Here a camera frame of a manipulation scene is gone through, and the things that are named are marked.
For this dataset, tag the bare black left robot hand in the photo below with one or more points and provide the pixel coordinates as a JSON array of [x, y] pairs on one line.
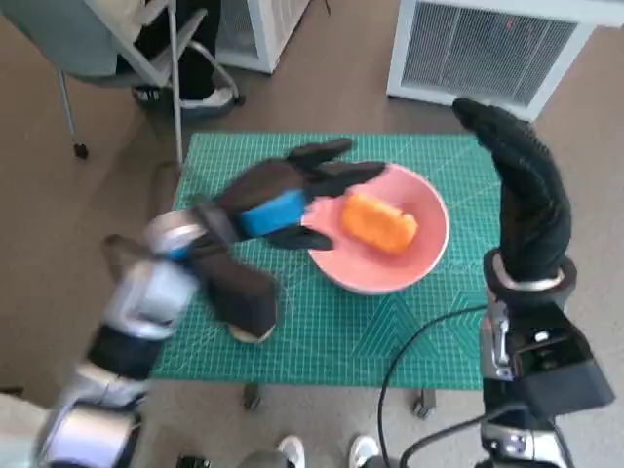
[[273, 195]]

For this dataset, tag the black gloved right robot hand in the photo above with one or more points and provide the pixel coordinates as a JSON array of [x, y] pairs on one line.
[[531, 205]]

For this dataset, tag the long orange toy bread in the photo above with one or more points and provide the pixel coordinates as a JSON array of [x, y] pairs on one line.
[[378, 224]]

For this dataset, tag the pink bowl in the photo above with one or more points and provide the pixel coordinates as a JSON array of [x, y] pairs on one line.
[[390, 273]]

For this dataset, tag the round toy bread bun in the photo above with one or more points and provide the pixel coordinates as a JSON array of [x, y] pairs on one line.
[[251, 336]]

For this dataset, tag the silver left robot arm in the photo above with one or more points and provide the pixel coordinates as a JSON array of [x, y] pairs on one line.
[[146, 292]]

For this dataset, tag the green cutting mat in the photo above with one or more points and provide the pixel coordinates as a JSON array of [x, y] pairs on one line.
[[331, 341]]

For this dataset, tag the large white vented cabinet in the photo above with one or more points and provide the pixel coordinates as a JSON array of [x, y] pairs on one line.
[[487, 49]]

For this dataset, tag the small white vented cabinet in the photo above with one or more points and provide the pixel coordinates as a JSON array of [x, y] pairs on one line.
[[268, 29]]

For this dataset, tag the table leg caster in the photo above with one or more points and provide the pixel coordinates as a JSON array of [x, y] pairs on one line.
[[424, 404], [252, 397]]

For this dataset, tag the white shoe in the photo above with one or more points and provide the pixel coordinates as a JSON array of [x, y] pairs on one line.
[[291, 451], [364, 451]]

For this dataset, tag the grey office chair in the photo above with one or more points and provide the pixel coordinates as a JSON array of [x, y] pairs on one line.
[[58, 39]]

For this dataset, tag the small black device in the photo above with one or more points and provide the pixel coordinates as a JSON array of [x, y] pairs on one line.
[[195, 461]]

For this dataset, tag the white cloth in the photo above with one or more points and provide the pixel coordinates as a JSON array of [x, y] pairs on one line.
[[19, 429]]

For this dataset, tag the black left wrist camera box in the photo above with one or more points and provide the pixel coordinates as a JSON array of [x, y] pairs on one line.
[[239, 292]]

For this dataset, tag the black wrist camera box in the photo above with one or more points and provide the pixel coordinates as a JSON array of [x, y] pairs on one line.
[[239, 292], [560, 361]]

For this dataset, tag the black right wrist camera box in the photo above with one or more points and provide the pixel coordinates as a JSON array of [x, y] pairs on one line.
[[560, 361]]

